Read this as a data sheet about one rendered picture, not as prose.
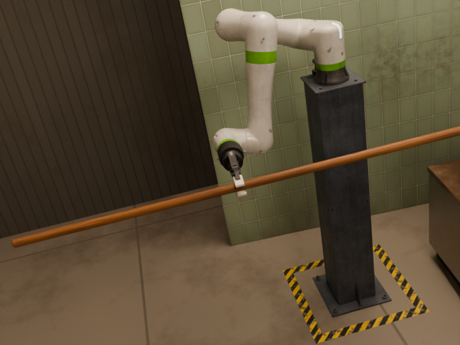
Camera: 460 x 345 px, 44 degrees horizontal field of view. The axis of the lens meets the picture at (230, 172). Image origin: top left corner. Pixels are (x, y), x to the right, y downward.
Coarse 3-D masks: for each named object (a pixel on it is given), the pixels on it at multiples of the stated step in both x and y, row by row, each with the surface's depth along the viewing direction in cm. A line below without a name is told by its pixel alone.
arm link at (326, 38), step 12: (312, 24) 237; (324, 24) 233; (336, 24) 232; (312, 36) 236; (324, 36) 232; (336, 36) 232; (312, 48) 240; (324, 48) 234; (336, 48) 234; (324, 60) 237; (336, 60) 237
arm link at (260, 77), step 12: (252, 72) 211; (264, 72) 210; (252, 84) 213; (264, 84) 212; (252, 96) 215; (264, 96) 214; (252, 108) 217; (264, 108) 216; (252, 120) 218; (264, 120) 218; (252, 132) 220; (264, 132) 219; (252, 144) 220; (264, 144) 220
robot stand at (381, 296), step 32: (320, 96) 239; (352, 96) 242; (320, 128) 247; (352, 128) 249; (320, 160) 260; (320, 192) 275; (352, 192) 264; (320, 224) 292; (352, 224) 273; (352, 256) 282; (384, 256) 324; (320, 288) 308; (352, 288) 292; (384, 320) 282
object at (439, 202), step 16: (432, 176) 286; (448, 176) 278; (432, 192) 292; (448, 192) 270; (432, 208) 297; (448, 208) 275; (432, 224) 301; (448, 224) 279; (432, 240) 306; (448, 240) 284; (448, 256) 288
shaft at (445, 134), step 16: (400, 144) 192; (416, 144) 192; (336, 160) 192; (352, 160) 192; (272, 176) 192; (288, 176) 192; (208, 192) 191; (224, 192) 191; (144, 208) 191; (160, 208) 191; (80, 224) 191; (96, 224) 191; (16, 240) 191; (32, 240) 190
